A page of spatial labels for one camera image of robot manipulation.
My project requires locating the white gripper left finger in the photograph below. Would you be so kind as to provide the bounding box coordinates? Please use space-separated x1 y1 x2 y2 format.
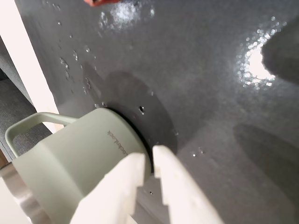
72 153 146 224

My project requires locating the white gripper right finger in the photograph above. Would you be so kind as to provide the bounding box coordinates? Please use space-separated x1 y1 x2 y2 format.
153 145 225 224

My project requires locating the small red cube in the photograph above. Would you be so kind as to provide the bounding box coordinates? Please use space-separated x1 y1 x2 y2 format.
84 0 120 7

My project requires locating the pale green cup, steel rim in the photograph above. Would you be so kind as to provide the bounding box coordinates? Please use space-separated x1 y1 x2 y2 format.
0 107 155 224

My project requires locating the dark grey table mat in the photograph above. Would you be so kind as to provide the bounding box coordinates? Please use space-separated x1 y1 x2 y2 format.
14 0 299 224

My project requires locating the grey fabric furniture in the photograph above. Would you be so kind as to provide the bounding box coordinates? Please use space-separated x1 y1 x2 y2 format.
0 37 52 162

